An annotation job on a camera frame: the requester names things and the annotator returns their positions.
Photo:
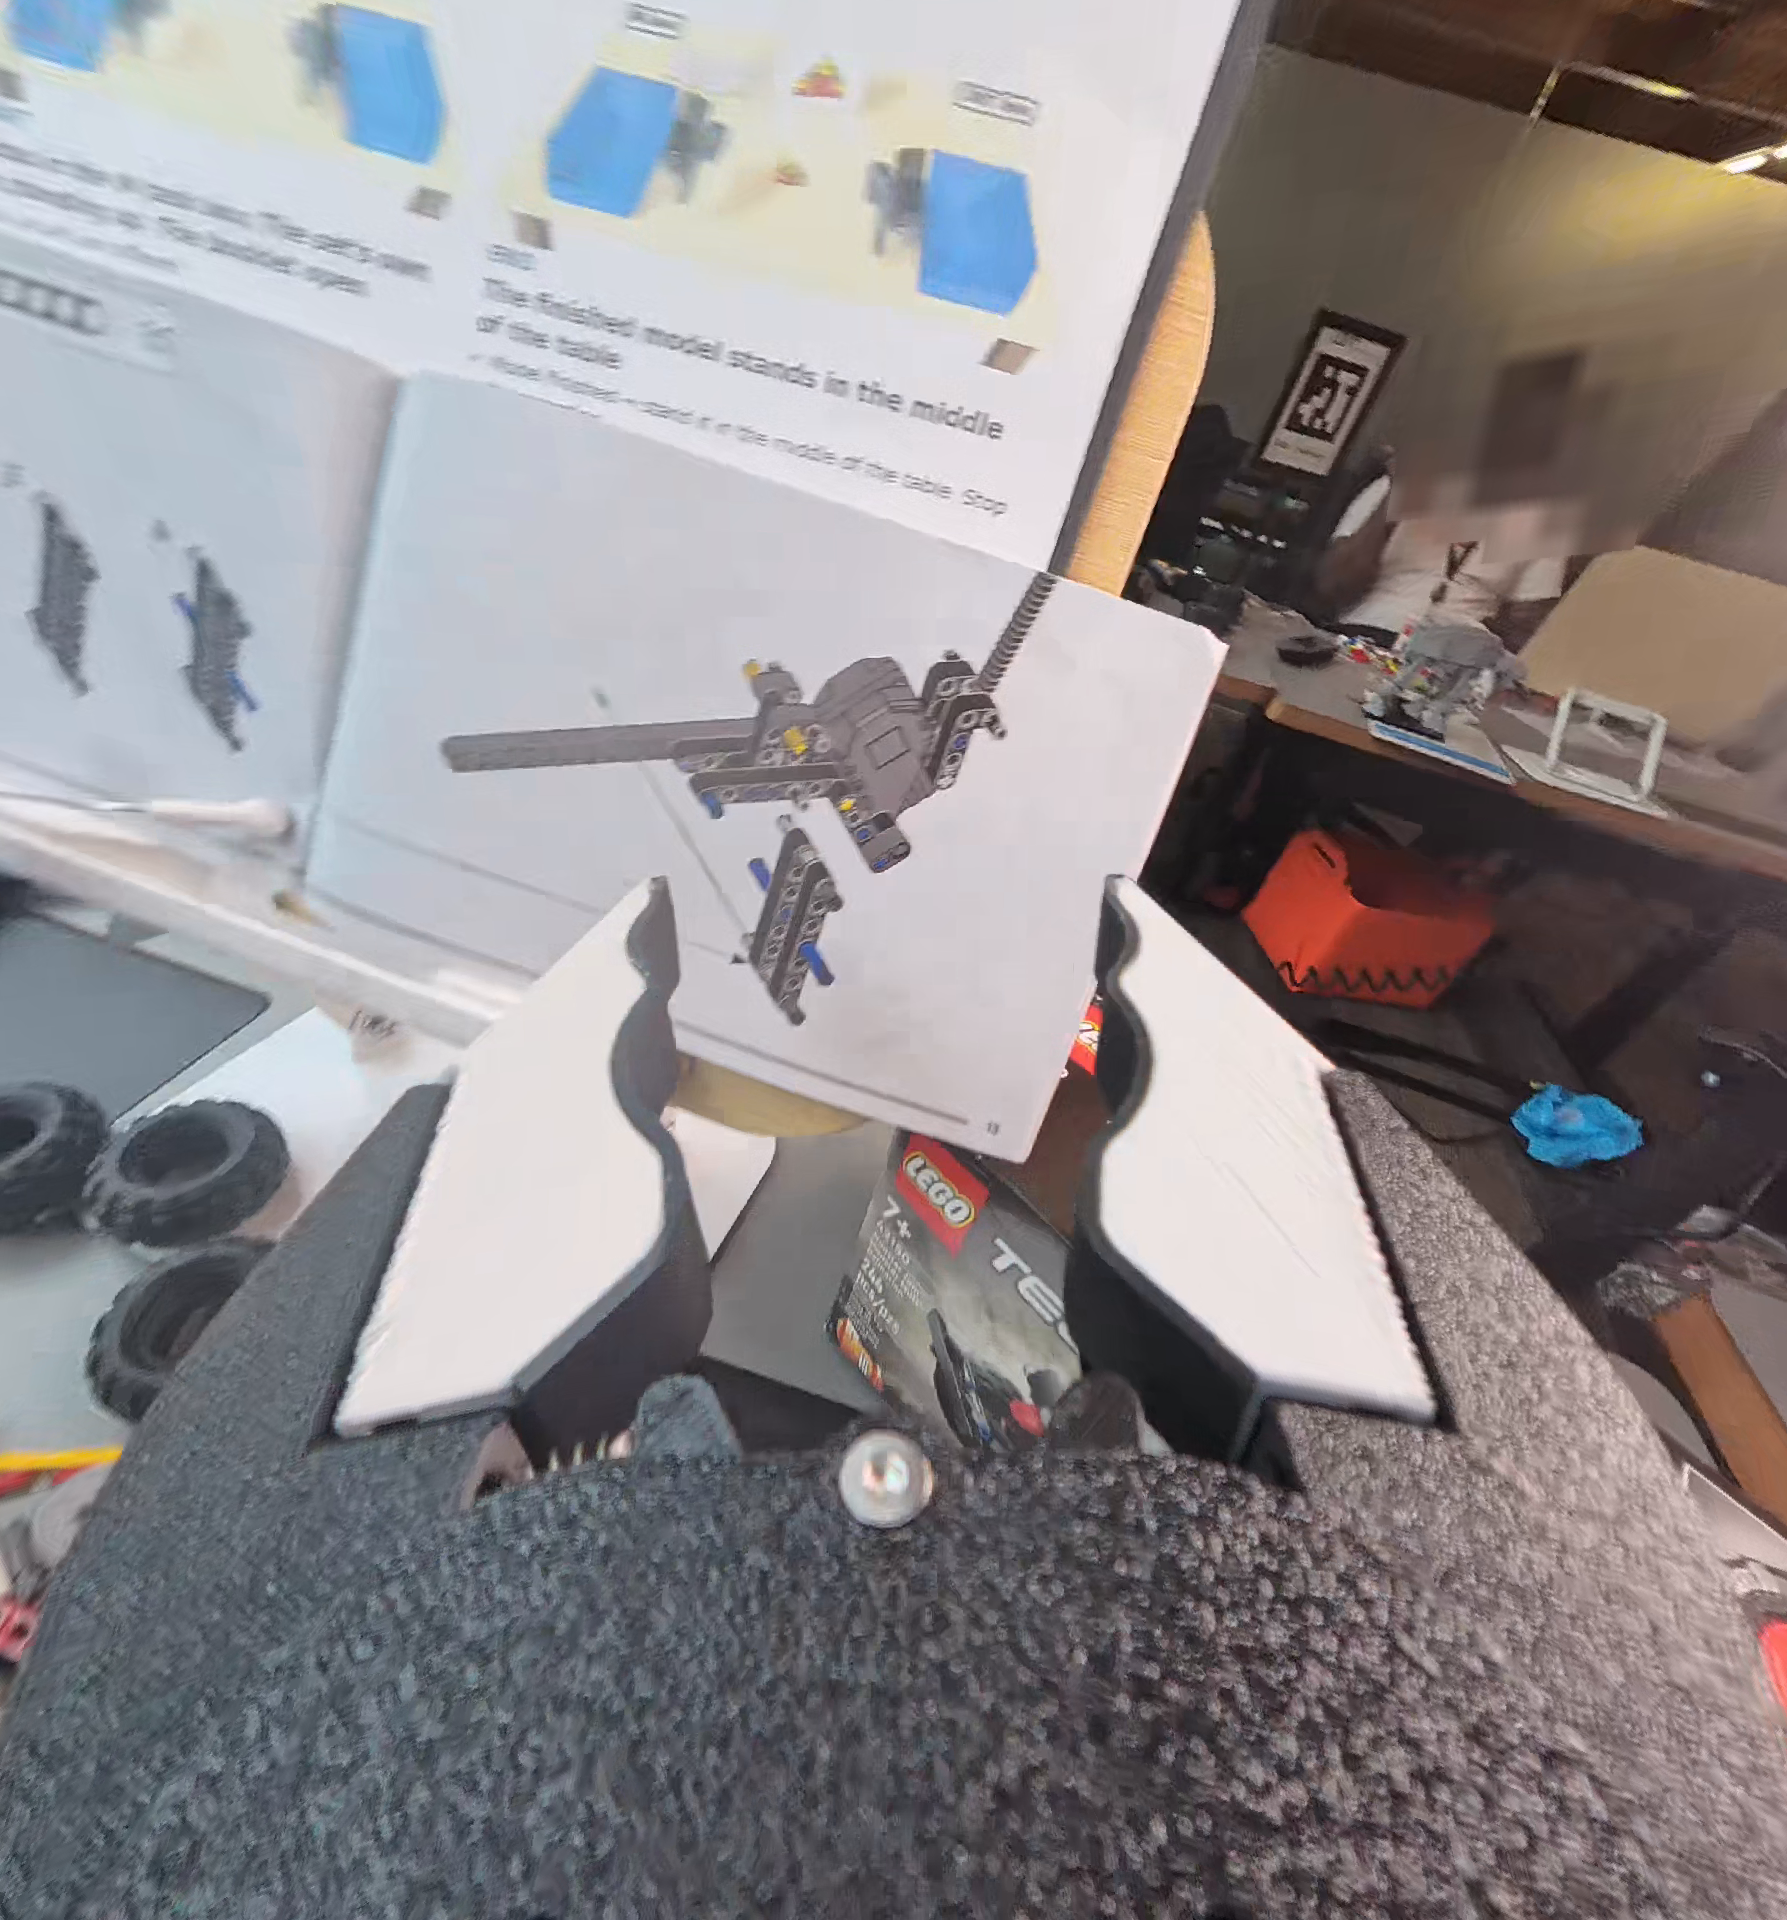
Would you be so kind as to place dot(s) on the white book stand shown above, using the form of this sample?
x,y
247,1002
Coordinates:
x,y
203,884

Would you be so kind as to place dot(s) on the white frame stand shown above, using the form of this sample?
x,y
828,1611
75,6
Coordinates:
x,y
1568,743

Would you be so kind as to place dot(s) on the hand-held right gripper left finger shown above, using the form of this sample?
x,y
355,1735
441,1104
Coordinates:
x,y
519,1171

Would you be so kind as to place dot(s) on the blue crumpled cloth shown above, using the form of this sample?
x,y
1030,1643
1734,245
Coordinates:
x,y
1576,1124

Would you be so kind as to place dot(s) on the rounded wooden board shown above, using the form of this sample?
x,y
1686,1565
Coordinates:
x,y
1156,421

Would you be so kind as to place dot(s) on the printed task instruction sheet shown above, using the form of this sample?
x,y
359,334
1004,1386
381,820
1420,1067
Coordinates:
x,y
1118,181

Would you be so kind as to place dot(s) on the grey brick walker model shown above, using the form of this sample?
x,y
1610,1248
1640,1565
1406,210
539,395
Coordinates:
x,y
1434,668

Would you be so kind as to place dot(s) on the black mat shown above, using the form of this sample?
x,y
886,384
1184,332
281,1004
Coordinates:
x,y
53,1004

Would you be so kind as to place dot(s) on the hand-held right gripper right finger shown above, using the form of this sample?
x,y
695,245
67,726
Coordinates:
x,y
1238,1171

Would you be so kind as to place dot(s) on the black white tag poster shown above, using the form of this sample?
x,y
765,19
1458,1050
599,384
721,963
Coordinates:
x,y
1328,398

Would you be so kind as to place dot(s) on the wooden workbench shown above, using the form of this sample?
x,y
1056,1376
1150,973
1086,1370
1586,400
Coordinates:
x,y
1704,832

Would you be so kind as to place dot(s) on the black toy set box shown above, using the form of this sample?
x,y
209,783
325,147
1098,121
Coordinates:
x,y
954,1290

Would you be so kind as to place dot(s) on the cardboard sheet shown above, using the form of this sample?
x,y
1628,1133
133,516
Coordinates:
x,y
1658,630

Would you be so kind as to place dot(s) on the building instruction booklet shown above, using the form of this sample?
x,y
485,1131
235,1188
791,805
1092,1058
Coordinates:
x,y
565,600

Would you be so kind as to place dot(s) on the black rubber toy tire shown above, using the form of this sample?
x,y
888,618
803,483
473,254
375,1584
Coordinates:
x,y
17,1200
241,1185
121,1350

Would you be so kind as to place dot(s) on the orange crate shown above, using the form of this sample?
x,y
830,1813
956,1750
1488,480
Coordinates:
x,y
1358,914

